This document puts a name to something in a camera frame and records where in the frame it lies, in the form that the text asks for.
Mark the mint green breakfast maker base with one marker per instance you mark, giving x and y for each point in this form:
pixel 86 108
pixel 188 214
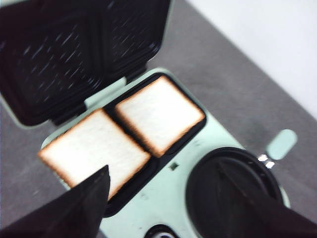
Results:
pixel 156 194

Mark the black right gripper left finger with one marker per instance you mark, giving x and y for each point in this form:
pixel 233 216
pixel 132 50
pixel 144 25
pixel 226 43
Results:
pixel 75 214

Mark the white bread slice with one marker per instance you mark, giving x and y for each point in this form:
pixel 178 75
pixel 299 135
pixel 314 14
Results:
pixel 94 142
pixel 159 114

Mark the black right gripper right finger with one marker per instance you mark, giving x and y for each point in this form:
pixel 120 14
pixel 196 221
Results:
pixel 272 218

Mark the breakfast maker hinged lid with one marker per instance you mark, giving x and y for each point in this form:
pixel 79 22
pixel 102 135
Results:
pixel 55 54

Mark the left silver control knob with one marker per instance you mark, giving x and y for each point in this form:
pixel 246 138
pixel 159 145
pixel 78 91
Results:
pixel 159 231

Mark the black round frying pan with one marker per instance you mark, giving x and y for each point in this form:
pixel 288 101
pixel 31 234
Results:
pixel 218 189

